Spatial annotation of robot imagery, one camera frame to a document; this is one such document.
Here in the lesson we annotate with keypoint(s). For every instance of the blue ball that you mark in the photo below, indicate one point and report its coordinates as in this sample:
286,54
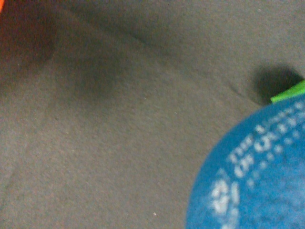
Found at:
254,178

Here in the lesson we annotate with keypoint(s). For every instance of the red square pot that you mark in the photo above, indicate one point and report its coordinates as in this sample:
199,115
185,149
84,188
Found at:
1,5

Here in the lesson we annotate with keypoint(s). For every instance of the black tablecloth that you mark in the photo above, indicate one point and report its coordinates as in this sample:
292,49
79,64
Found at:
109,107

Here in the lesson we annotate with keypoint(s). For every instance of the green toy block with letter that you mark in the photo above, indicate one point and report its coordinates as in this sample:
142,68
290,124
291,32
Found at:
295,90

